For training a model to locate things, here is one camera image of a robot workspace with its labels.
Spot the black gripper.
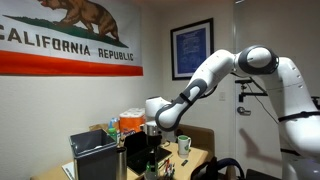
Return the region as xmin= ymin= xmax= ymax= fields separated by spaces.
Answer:
xmin=146 ymin=133 xmax=163 ymax=164

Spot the clear bottle with green label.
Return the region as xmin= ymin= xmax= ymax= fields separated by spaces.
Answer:
xmin=144 ymin=162 xmax=160 ymax=180

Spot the green plastic bottle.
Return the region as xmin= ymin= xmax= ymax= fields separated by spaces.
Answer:
xmin=108 ymin=127 xmax=119 ymax=143

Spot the blue spray bottle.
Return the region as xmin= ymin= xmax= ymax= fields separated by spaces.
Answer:
xmin=108 ymin=117 xmax=120 ymax=131

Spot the black laptop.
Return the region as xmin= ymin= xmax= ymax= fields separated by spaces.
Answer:
xmin=123 ymin=130 xmax=173 ymax=177

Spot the teal and white pen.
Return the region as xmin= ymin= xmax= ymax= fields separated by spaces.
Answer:
xmin=168 ymin=163 xmax=176 ymax=178

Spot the stainless steel tumbler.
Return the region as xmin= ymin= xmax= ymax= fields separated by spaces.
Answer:
xmin=115 ymin=146 xmax=128 ymax=180

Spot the white mug with green inside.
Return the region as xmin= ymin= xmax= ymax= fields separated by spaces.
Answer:
xmin=177 ymin=134 xmax=192 ymax=159

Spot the paper towel roll pack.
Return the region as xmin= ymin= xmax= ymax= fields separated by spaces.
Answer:
xmin=118 ymin=107 xmax=147 ymax=136

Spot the black office chair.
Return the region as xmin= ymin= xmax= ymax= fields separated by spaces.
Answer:
xmin=190 ymin=157 xmax=246 ymax=180

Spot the white notepad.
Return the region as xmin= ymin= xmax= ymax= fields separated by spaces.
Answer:
xmin=61 ymin=161 xmax=76 ymax=180

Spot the white door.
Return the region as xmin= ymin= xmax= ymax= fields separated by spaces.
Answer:
xmin=233 ymin=0 xmax=320 ymax=180

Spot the framed blue print picture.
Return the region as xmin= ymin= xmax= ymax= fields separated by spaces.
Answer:
xmin=170 ymin=17 xmax=215 ymax=81

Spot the California Republic flag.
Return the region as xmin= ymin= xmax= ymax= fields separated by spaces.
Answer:
xmin=0 ymin=0 xmax=144 ymax=77

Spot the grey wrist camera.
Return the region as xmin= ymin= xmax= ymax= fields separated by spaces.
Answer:
xmin=139 ymin=120 xmax=160 ymax=136

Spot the silver door handle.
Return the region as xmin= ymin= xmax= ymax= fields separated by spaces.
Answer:
xmin=236 ymin=106 xmax=252 ymax=117

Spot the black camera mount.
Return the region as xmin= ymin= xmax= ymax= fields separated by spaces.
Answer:
xmin=234 ymin=77 xmax=269 ymax=103

